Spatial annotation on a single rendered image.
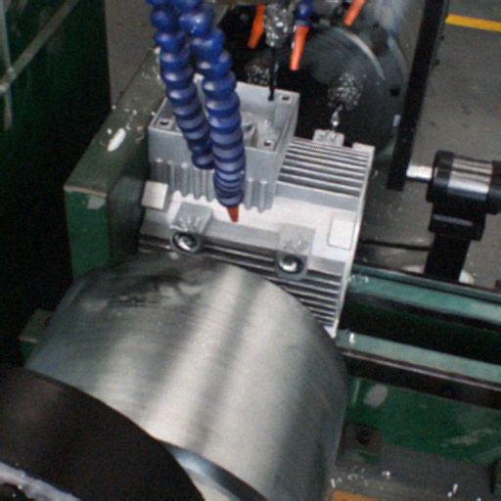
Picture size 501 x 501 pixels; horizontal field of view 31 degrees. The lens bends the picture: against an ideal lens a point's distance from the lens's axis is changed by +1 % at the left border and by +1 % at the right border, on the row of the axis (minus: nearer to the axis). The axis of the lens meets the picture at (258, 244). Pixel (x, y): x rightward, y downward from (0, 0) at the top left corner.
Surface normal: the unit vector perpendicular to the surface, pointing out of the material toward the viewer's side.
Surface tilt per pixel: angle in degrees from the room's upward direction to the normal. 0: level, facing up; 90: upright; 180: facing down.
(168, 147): 90
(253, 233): 0
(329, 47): 90
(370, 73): 90
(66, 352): 32
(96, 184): 0
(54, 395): 13
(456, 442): 90
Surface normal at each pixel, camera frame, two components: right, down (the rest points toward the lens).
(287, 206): -0.07, -0.28
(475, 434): -0.23, 0.65
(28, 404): 0.29, -0.66
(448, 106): 0.07, -0.73
